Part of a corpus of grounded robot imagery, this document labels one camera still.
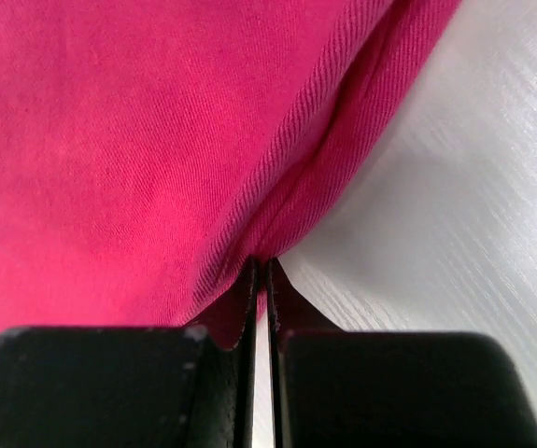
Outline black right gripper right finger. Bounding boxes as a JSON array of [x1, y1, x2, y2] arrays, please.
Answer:
[[265, 260, 537, 447]]

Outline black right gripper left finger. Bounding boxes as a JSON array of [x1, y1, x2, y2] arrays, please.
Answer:
[[0, 259, 260, 447]]

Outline pink trousers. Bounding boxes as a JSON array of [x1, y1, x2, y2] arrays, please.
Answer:
[[0, 1, 458, 332]]

